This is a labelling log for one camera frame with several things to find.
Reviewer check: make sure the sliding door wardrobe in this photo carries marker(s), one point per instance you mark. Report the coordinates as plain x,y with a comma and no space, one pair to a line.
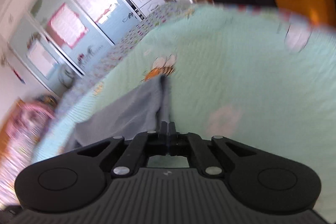
60,41

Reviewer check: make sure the pink knitted blanket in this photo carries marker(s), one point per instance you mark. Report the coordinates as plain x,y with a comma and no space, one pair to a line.
32,116

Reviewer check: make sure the blue fleece pants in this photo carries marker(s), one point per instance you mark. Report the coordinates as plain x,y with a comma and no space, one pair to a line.
143,109

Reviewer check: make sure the green quilted bee bedspread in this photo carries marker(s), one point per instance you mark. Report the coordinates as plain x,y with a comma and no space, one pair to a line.
262,77

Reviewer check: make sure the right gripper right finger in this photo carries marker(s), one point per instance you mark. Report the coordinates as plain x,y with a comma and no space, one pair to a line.
195,149

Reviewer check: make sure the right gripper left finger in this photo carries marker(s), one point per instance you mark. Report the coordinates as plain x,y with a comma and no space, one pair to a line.
138,151

